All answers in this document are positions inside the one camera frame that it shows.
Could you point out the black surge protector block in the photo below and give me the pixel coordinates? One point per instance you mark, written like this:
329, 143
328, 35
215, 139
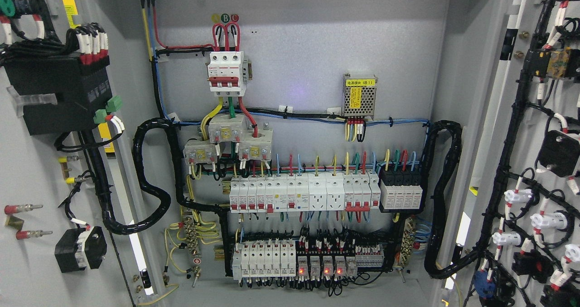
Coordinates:
401, 191

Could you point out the black rotary selector switch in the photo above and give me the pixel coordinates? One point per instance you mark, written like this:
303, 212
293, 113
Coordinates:
79, 249

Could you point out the black digital power meter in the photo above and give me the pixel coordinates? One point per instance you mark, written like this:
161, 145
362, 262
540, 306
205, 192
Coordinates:
62, 93

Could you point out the grey cabinet door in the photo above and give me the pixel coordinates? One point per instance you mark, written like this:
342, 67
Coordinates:
505, 190
31, 174

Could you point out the white breaker socket row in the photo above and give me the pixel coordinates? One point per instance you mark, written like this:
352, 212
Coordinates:
324, 191

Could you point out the red white main breaker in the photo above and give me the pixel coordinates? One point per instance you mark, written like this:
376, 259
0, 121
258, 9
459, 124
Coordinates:
228, 73

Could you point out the grey current transformers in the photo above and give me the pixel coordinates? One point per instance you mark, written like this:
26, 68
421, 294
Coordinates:
226, 132

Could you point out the yellow terminal posts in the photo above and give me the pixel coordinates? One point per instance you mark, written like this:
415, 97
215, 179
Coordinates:
72, 167

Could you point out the lower relay terminal row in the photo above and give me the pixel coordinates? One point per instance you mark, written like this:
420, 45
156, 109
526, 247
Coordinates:
302, 260

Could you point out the perforated metal power supply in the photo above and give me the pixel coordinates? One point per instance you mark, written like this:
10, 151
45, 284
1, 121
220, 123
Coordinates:
359, 94

